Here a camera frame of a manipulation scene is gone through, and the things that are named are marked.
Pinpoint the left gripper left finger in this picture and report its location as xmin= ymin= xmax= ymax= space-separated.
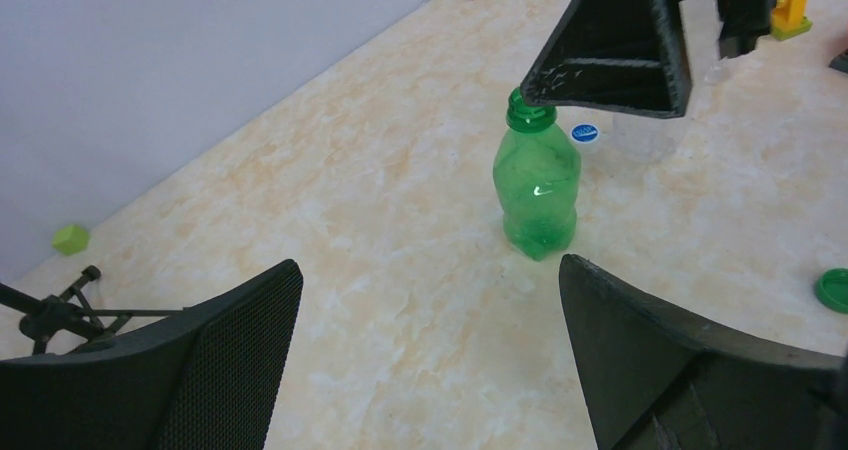
xmin=1 ymin=260 xmax=303 ymax=449

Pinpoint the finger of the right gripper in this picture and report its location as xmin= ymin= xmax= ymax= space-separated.
xmin=520 ymin=0 xmax=692 ymax=119

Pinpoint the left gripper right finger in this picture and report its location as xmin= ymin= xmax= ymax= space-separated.
xmin=559 ymin=254 xmax=847 ymax=449

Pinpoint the clear bottle blue-white cap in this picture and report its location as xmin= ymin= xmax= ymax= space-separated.
xmin=608 ymin=59 xmax=736 ymax=164

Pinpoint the green plastic bottle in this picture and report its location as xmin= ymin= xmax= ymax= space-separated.
xmin=493 ymin=88 xmax=582 ymax=261

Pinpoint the green bottle cap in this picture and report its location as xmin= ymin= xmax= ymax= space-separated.
xmin=814 ymin=268 xmax=848 ymax=314

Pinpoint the yellow green block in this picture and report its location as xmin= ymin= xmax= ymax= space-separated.
xmin=771 ymin=0 xmax=812 ymax=41

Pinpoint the black tripod green pole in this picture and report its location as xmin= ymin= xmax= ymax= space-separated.
xmin=1 ymin=265 xmax=179 ymax=355

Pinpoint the small green cap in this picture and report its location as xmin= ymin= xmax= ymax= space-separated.
xmin=51 ymin=224 xmax=90 ymax=256

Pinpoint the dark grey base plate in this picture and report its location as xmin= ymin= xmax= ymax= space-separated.
xmin=829 ymin=49 xmax=848 ymax=74

